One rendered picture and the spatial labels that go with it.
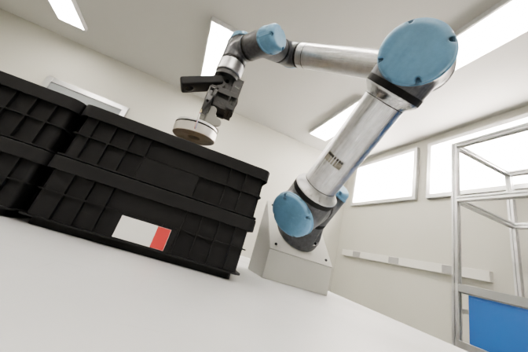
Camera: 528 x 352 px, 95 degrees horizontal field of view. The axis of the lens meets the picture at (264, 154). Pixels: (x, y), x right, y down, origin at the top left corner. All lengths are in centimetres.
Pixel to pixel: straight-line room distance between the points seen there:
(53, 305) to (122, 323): 4
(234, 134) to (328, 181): 361
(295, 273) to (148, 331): 63
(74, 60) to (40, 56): 39
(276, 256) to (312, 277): 13
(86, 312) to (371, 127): 49
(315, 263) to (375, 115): 50
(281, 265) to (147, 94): 378
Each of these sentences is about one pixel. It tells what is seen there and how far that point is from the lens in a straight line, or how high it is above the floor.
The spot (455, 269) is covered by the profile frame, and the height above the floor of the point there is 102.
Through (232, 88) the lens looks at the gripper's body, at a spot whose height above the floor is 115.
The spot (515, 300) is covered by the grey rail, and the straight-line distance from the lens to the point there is 207.
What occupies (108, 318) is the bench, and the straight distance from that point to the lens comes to 22.
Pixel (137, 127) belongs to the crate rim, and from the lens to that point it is 55.
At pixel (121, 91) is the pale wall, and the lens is 433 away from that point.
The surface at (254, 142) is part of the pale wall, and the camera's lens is 417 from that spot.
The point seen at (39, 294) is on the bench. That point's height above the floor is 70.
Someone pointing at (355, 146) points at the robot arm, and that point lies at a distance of 54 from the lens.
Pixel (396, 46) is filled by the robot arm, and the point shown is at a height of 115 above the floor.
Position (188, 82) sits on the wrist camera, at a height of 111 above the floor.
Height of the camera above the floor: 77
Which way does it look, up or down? 21 degrees up
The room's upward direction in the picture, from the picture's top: 17 degrees clockwise
